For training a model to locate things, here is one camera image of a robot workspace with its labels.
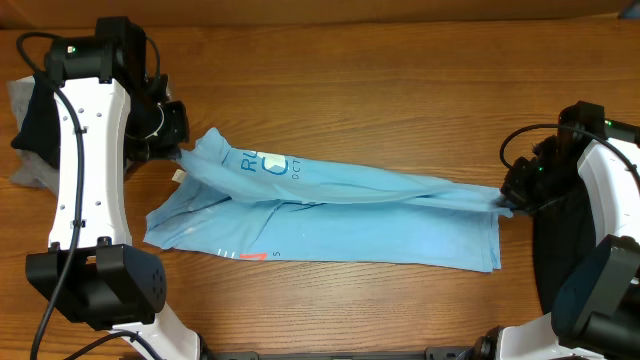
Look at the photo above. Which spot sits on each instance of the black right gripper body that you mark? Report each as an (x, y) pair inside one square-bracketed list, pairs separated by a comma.
[(548, 183)]

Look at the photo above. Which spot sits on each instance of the light blue printed t-shirt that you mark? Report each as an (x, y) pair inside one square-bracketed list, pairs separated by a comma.
[(259, 206)]

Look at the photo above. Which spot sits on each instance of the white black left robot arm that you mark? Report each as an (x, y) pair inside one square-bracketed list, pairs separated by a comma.
[(94, 111)]

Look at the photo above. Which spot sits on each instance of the black folded polo shirt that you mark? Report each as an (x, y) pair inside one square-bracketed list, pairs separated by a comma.
[(35, 110)]

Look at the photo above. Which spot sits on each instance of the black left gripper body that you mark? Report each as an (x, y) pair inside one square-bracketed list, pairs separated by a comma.
[(155, 134)]

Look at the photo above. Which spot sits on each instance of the grey folded garment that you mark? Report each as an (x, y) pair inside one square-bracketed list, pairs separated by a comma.
[(34, 171)]

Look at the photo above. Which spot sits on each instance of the black garment pile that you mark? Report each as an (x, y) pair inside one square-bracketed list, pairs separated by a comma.
[(563, 234)]

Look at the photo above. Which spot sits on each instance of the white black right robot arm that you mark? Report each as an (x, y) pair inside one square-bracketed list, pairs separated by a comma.
[(595, 314)]

